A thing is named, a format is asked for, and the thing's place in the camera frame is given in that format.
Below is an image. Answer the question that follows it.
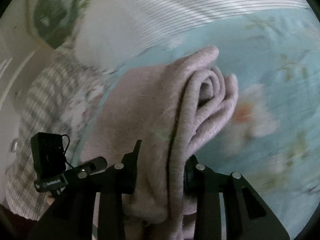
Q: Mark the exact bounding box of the teal floral bed sheet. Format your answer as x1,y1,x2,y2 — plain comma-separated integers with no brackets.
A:
80,7,320,239

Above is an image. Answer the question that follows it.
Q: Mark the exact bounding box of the mauve knit garment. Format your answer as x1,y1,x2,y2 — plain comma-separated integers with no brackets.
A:
80,46,238,239

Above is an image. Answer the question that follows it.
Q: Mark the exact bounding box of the left hand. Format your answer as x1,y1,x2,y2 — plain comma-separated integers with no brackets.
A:
45,192,59,206

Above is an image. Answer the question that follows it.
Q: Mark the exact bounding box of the white striped blanket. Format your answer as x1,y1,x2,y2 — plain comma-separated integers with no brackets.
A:
74,0,309,69

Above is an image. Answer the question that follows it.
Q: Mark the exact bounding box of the green floral pillow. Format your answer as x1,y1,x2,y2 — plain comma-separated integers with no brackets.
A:
25,0,93,49

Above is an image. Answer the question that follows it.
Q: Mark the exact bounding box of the grey plaid cloth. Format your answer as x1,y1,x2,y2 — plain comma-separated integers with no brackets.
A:
5,54,111,220

